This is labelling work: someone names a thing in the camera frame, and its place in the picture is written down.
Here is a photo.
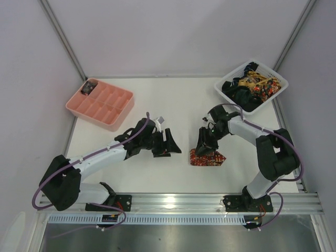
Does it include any red multicolour patterned tie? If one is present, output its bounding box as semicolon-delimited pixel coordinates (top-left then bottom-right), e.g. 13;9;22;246
190;149;226;166

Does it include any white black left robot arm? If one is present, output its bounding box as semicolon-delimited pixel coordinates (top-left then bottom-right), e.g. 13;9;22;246
39;118;182;211

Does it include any pink compartment tray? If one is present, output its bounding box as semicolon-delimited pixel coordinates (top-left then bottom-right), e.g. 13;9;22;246
66;78;134;132

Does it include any red floral tie in basket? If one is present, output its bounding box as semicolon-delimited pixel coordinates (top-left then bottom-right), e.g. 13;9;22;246
250;78;281;102

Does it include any yellow patterned tie in basket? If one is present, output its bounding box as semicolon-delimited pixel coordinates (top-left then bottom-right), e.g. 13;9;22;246
238;70;267;88

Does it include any rolled dark tie in tray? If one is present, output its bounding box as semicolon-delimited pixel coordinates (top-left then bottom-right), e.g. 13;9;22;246
80;80;98;96

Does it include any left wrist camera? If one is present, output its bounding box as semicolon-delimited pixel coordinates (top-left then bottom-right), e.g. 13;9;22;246
154;116;164;132

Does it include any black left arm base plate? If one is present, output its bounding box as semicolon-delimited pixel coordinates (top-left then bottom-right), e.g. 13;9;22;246
85;194;132;212

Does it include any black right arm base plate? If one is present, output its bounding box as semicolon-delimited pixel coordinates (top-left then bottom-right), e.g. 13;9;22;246
223;195;274;213

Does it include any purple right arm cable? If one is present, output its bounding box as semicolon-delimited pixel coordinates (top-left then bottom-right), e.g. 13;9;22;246
207;103;305;230

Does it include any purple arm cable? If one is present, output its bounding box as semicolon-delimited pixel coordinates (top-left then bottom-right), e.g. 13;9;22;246
207;103;305;230
31;112;151;238

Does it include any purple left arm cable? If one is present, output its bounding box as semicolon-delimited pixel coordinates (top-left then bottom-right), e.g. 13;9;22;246
31;112;151;238

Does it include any aluminium front rail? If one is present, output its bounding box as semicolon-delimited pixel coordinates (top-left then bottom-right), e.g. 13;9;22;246
36;191;326;215

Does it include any white slotted cable duct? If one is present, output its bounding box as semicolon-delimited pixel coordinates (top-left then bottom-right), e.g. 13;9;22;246
48;214;246;225

